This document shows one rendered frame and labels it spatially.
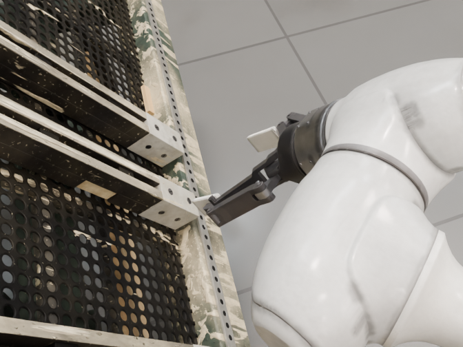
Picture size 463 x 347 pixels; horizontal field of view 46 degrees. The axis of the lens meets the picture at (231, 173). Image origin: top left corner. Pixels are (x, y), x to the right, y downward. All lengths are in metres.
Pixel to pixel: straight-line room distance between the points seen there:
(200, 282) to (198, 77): 1.66
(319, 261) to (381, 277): 0.04
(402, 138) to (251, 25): 2.51
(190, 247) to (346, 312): 0.82
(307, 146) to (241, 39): 2.31
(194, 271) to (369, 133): 0.77
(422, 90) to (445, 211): 1.96
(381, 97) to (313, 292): 0.18
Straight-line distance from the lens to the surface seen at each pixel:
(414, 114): 0.47
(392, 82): 0.50
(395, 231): 0.42
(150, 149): 1.25
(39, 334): 0.75
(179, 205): 1.15
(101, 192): 1.06
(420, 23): 3.11
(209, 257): 1.19
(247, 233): 2.21
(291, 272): 0.40
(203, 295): 1.15
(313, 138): 0.57
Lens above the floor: 1.98
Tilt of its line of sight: 58 degrees down
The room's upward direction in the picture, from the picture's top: straight up
